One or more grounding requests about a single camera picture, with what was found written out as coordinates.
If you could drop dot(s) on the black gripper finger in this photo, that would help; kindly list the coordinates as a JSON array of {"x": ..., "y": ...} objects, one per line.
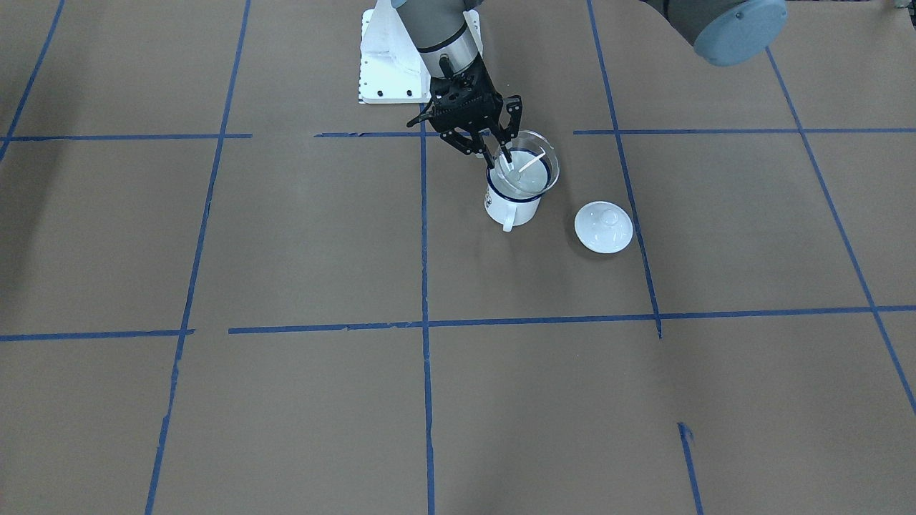
[
  {"x": 500, "y": 117},
  {"x": 461, "y": 142}
]

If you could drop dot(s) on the white round lid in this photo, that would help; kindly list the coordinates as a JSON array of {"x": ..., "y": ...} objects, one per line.
[{"x": 603, "y": 227}]

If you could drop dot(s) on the blue tape strip crosswise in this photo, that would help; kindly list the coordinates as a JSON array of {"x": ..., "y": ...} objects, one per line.
[{"x": 567, "y": 320}]

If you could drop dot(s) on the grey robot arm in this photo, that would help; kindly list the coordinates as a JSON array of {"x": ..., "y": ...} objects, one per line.
[{"x": 464, "y": 101}]

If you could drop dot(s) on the white enamel mug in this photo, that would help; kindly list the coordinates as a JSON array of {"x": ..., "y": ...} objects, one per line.
[{"x": 511, "y": 207}]

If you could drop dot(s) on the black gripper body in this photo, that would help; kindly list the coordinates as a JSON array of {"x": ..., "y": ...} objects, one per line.
[{"x": 512, "y": 114}]

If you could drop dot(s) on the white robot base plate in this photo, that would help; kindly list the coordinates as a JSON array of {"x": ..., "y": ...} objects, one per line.
[{"x": 406, "y": 43}]

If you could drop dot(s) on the blue tape strip lengthwise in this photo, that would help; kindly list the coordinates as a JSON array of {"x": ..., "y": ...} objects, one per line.
[{"x": 426, "y": 329}]

